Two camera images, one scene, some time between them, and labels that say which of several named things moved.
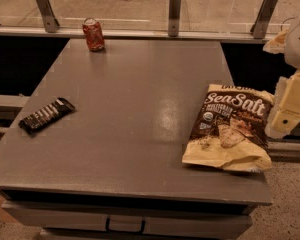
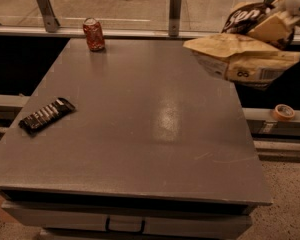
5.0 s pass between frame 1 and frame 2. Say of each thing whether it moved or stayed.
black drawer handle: stayed
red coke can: stayed
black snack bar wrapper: stayed
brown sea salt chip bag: moved
